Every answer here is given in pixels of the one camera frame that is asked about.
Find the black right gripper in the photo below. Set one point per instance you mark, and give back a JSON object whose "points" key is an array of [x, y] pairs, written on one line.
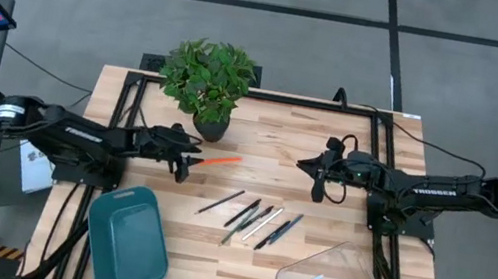
{"points": [[332, 169]]}

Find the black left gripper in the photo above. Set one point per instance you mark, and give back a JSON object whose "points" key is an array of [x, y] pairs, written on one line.
{"points": [[179, 145]]}

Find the orange pencil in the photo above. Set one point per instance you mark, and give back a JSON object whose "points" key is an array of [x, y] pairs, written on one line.
{"points": [[222, 160]]}

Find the thin black pencil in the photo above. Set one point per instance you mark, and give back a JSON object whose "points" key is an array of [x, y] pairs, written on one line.
{"points": [[220, 202]]}

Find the blue pen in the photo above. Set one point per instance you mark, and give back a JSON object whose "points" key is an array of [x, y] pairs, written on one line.
{"points": [[287, 228]]}

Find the black rubber-grip pen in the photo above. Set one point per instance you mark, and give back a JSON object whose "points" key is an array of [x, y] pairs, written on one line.
{"points": [[257, 218]]}

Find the white pencil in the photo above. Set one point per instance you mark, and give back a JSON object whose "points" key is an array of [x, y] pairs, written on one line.
{"points": [[262, 224]]}

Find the matte black pen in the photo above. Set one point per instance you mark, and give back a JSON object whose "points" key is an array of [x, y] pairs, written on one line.
{"points": [[272, 235]]}

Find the green pencil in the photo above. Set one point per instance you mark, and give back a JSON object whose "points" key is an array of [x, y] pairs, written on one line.
{"points": [[233, 232]]}

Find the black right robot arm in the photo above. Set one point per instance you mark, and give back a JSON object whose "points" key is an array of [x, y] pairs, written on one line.
{"points": [[433, 190]]}

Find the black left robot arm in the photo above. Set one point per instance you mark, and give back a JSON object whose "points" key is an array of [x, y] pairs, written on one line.
{"points": [[78, 131]]}

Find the green leafy plant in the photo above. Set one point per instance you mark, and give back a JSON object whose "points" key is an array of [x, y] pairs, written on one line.
{"points": [[209, 77]]}

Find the teal plastic bin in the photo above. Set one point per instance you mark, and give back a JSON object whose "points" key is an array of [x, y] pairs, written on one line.
{"points": [[130, 241]]}

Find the white paper booklet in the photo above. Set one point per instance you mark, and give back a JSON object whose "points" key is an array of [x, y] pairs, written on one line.
{"points": [[33, 172]]}

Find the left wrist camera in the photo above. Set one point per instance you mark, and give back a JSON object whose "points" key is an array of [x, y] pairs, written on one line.
{"points": [[162, 137]]}

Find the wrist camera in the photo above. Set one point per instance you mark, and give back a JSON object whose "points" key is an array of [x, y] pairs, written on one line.
{"points": [[360, 168], [162, 137]]}

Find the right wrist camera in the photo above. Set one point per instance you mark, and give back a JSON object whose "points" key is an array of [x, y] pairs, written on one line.
{"points": [[360, 168]]}

